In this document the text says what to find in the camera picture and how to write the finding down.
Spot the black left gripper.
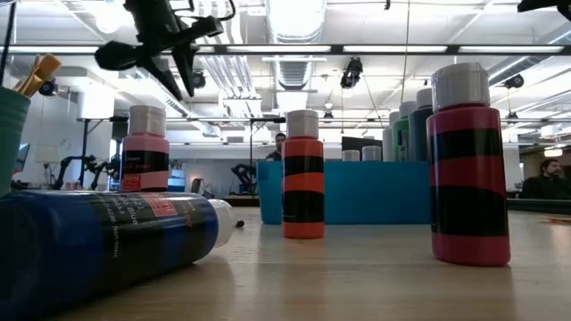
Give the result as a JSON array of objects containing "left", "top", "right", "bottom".
[{"left": 95, "top": 16, "right": 224, "bottom": 102}]

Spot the pink paint bottle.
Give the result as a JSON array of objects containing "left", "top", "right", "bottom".
[{"left": 120, "top": 104, "right": 170, "bottom": 193}]

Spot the teal plastic cup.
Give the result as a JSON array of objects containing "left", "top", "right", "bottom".
[{"left": 0, "top": 86, "right": 31, "bottom": 197}]

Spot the large dark blue paint bottle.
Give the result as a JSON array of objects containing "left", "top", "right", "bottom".
[{"left": 409, "top": 86, "right": 434, "bottom": 162}]

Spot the large green paint bottle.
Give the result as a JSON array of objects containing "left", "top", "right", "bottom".
[{"left": 391, "top": 100, "right": 419, "bottom": 162}]

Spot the small teal paint bottle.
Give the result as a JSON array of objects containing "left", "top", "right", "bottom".
[{"left": 361, "top": 145, "right": 383, "bottom": 162}]

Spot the large white paint bottle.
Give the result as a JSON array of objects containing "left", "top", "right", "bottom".
[{"left": 382, "top": 110, "right": 396, "bottom": 162}]

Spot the magenta paint bottle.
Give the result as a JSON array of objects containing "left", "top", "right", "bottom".
[{"left": 426, "top": 62, "right": 512, "bottom": 268}]

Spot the orange paint bottle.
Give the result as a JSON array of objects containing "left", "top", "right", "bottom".
[{"left": 280, "top": 109, "right": 326, "bottom": 240}]

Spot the person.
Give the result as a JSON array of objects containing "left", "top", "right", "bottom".
[
  {"left": 519, "top": 158, "right": 571, "bottom": 201},
  {"left": 266, "top": 132, "right": 287, "bottom": 162}
]

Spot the black bar with light strips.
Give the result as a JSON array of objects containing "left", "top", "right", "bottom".
[{"left": 0, "top": 43, "right": 571, "bottom": 56}]

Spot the black monitor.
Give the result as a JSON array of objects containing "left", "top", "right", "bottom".
[{"left": 341, "top": 136, "right": 384, "bottom": 152}]

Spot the dark desk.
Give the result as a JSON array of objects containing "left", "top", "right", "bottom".
[{"left": 506, "top": 197, "right": 571, "bottom": 214}]

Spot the teal plastic bin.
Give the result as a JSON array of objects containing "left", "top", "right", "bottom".
[{"left": 254, "top": 160, "right": 432, "bottom": 226}]

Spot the white ceiling air duct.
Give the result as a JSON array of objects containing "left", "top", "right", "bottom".
[{"left": 265, "top": 0, "right": 329, "bottom": 112}]

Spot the thin hanging cable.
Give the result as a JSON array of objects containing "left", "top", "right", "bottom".
[{"left": 394, "top": 0, "right": 410, "bottom": 106}]

